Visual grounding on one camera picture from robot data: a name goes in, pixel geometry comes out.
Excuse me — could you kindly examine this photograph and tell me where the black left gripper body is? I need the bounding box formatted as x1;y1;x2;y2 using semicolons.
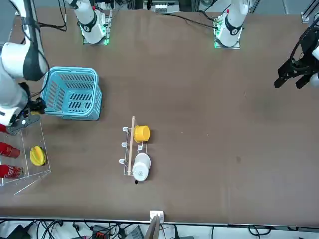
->
289;24;319;76

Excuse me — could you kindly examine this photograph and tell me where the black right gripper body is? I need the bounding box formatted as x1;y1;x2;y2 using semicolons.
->
24;97;47;116

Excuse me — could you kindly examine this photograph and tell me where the blue plastic basket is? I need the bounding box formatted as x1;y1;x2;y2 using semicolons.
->
39;66;103;122

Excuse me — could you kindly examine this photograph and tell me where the clear acrylic rack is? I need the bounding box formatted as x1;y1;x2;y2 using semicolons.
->
0;115;52;195

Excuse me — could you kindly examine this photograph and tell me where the yellow starfruit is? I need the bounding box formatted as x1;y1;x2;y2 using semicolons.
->
29;146;47;167

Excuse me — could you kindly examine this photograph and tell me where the yellow cup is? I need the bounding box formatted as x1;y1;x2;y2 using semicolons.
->
133;125;151;143

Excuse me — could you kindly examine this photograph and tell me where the white cup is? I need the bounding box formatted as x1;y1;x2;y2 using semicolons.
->
132;153;152;184

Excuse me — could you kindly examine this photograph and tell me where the black power adapter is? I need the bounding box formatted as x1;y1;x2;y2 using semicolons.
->
4;224;31;239

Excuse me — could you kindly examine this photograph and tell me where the white power strip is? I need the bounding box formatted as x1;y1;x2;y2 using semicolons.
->
153;2;180;14

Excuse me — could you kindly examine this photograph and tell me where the black red power strip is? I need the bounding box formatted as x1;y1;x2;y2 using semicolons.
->
91;225;110;239

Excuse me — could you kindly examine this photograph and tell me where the dark grey power adapter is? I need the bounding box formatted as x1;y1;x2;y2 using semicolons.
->
126;225;145;239

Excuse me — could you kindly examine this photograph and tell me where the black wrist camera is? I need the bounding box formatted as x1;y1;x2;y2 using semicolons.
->
6;115;42;136

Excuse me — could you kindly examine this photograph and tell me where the white wire cup rack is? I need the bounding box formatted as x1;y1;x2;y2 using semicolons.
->
119;116;150;177

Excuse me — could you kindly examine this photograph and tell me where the white camera pole bracket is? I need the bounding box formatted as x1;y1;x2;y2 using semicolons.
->
149;210;165;223

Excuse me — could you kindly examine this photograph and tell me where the aluminium camera pole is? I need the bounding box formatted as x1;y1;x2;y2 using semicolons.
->
144;215;162;239

